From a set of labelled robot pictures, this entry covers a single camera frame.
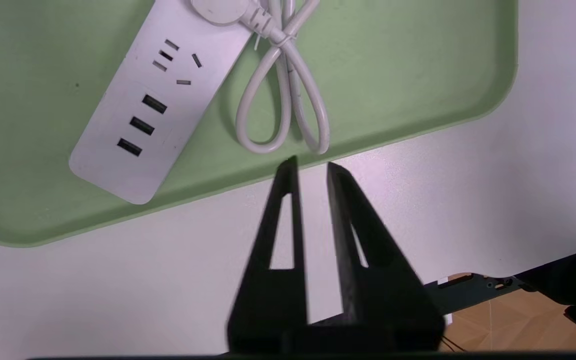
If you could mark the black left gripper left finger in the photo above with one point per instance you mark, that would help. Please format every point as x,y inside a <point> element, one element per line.
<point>273,300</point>

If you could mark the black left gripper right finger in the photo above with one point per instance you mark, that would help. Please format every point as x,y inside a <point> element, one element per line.
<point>383,305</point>

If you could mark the black robot chassis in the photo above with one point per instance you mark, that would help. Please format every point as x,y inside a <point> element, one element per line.
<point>568,275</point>

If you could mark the green plastic tray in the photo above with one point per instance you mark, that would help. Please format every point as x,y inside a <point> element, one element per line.
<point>418,75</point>

